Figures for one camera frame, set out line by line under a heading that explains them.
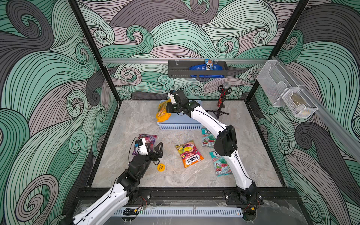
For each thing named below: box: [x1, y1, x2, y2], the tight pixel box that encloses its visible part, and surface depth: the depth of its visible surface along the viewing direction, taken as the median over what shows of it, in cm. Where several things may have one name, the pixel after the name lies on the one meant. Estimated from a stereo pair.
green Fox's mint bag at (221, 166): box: [209, 150, 233, 177], surface depth 83 cm
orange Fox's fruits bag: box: [175, 139, 205, 169], surface depth 89 cm
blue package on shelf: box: [188, 64, 226, 78], surface depth 94 cm
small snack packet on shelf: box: [204, 58, 214, 71], surface depth 92 cm
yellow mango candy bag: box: [156, 98, 172, 123], surface depth 94 cm
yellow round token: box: [157, 163, 166, 173], surface depth 85 cm
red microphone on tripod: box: [205, 82, 233, 121], surface depth 97 cm
